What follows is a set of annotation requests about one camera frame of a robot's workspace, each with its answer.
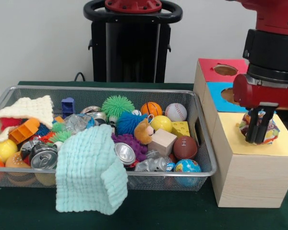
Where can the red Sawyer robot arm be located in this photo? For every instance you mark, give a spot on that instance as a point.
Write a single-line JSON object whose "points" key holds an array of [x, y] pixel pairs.
{"points": [[273, 43]]}

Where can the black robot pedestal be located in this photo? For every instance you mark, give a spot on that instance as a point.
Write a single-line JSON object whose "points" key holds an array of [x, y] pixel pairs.
{"points": [[132, 48]]}

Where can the small green spiky ball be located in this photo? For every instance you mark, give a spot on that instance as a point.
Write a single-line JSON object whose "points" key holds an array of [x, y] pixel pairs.
{"points": [[117, 105]]}

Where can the shallow mesh bin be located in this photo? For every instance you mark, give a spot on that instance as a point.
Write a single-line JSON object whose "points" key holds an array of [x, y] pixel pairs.
{"points": [[86, 92]]}

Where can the blue globe ball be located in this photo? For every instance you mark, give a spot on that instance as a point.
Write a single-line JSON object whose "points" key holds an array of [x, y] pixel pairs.
{"points": [[187, 167]]}

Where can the wooden box with three holes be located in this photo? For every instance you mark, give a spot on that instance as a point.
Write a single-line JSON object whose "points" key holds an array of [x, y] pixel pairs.
{"points": [[249, 182]]}

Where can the orange basketball toy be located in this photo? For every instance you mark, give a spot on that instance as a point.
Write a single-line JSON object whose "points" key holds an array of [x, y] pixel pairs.
{"points": [[151, 109]]}

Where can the brown football toy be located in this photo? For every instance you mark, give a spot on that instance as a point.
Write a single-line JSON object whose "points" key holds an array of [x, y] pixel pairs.
{"points": [[185, 148]]}

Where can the blue spiky ball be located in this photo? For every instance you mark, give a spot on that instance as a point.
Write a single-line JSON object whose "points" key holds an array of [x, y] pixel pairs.
{"points": [[129, 123]]}

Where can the mint green cloth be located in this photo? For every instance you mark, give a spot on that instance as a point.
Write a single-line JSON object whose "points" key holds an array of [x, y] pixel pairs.
{"points": [[86, 167]]}

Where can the large green spiky eyed ball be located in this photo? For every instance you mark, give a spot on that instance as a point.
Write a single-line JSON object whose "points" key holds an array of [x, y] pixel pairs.
{"points": [[60, 136]]}

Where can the smooth yellow ball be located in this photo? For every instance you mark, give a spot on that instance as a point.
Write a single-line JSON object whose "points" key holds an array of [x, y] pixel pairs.
{"points": [[161, 123]]}

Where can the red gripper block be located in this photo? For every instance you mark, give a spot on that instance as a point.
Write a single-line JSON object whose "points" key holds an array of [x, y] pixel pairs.
{"points": [[254, 95]]}

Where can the colourful knotted fabric toy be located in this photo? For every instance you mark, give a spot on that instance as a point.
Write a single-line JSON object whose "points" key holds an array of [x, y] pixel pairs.
{"points": [[273, 131]]}

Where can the cream knitted cloth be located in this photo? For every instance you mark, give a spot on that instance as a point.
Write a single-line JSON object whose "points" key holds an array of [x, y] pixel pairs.
{"points": [[33, 107]]}

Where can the white baseball toy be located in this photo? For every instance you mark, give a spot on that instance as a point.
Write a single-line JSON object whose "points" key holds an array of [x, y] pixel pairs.
{"points": [[176, 112]]}

